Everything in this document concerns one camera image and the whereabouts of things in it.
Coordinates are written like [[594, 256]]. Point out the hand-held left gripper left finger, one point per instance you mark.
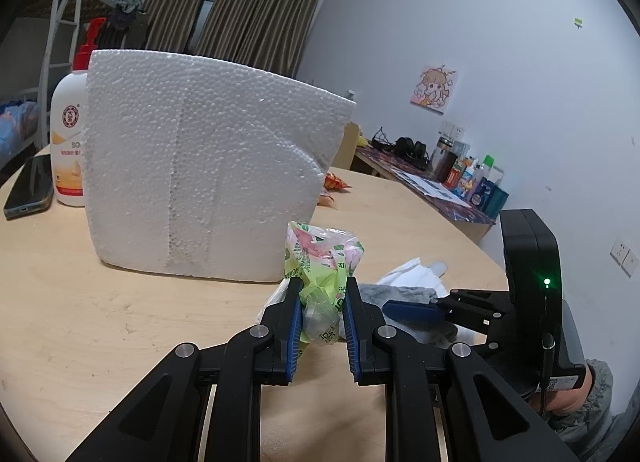
[[295, 327]]

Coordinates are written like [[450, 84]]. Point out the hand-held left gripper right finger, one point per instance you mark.
[[350, 327]]

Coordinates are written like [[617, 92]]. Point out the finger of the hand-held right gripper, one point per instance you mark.
[[412, 311], [492, 332]]

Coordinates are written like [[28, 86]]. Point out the pale grey cloth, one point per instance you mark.
[[395, 292]]

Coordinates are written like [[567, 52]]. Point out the white tissue paper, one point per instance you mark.
[[415, 274]]

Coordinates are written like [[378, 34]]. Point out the green plastic bag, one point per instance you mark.
[[320, 252]]

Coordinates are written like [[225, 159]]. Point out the white foam box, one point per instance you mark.
[[200, 167]]

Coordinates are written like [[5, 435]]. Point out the person's right forearm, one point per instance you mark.
[[595, 417]]

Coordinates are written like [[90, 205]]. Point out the wooden desk with patterned mat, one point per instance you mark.
[[450, 212]]

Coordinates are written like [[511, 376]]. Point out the row of toiletry bottles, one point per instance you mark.
[[475, 177]]

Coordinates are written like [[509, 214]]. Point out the white paper sheets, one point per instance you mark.
[[430, 184]]

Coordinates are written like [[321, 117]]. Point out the black headphones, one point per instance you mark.
[[411, 150]]

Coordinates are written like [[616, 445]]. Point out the wooden chair with smiley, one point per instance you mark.
[[346, 147]]

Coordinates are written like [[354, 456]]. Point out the white pump lotion bottle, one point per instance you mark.
[[67, 142]]

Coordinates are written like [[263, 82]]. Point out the black smartphone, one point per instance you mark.
[[27, 187]]

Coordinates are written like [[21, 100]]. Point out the brown curtain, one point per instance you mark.
[[165, 2], [260, 22]]

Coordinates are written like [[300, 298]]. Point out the blue patterned quilt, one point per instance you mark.
[[15, 127]]

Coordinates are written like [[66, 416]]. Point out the dark hanging clothes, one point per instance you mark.
[[125, 10]]

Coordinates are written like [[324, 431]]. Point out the white bunk ladder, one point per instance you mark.
[[62, 27]]

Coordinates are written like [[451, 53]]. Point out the white wall socket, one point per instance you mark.
[[625, 256]]

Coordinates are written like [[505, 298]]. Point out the double wall socket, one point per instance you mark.
[[451, 131]]

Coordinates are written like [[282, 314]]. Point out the cartoon wall poster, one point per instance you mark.
[[434, 89]]

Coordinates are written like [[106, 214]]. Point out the green wall sticker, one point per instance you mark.
[[579, 23]]

